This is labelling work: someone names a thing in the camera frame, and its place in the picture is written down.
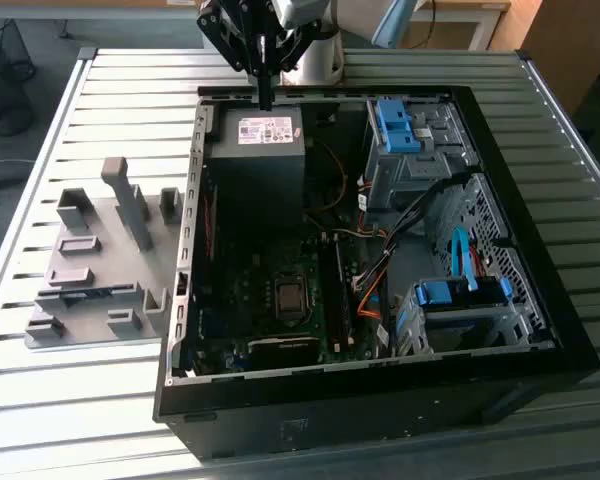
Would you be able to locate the brown wooden cabinet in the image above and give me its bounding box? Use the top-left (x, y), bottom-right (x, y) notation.
top-left (489, 0), bottom-right (600, 117)

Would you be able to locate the black graphics card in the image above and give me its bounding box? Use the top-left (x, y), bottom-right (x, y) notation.
top-left (246, 335), bottom-right (322, 372)

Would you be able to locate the black cable bundle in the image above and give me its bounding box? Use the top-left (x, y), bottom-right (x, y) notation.
top-left (352, 172), bottom-right (470, 294)

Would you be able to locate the orange yellow wire bundle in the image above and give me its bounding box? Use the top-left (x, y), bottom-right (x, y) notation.
top-left (356, 276), bottom-right (382, 320)

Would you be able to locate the silver CPU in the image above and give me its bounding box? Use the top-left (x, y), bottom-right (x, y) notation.
top-left (278, 282), bottom-right (305, 312)

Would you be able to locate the blue flat data wire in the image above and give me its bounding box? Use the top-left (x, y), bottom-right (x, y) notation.
top-left (451, 227), bottom-right (480, 292)

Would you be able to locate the dark RAM stick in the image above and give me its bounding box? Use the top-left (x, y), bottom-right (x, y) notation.
top-left (333, 238), bottom-right (356, 351)

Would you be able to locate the blue disk carrier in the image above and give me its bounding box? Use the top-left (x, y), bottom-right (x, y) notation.
top-left (412, 277), bottom-right (514, 307)

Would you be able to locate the blue plastic drive latch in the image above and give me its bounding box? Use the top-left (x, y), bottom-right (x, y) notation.
top-left (374, 99), bottom-right (424, 154)

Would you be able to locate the grey power supply unit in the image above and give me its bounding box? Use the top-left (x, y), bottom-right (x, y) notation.
top-left (208, 104), bottom-right (309, 236)

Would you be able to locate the black wire mesh bin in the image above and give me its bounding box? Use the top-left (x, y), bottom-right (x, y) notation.
top-left (0, 18), bottom-right (37, 137)

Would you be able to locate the grey tall drive cage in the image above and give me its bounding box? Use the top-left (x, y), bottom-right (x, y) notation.
top-left (362, 97), bottom-right (481, 214)

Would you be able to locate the metal CPU socket cover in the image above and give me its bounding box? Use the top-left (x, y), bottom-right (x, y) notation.
top-left (272, 269), bottom-right (312, 327)

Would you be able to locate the black PC case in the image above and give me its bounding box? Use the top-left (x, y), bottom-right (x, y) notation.
top-left (152, 84), bottom-right (600, 461)

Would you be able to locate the grey parts rack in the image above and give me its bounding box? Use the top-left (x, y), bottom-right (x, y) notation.
top-left (23, 156), bottom-right (186, 351)

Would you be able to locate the green motherboard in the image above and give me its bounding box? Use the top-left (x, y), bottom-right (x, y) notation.
top-left (192, 227), bottom-right (386, 376)

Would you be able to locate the grey low disk bay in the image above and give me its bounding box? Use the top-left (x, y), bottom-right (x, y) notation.
top-left (392, 277), bottom-right (556, 359)

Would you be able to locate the thin yellow wire loop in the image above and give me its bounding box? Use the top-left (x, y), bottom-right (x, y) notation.
top-left (303, 138), bottom-right (350, 227)

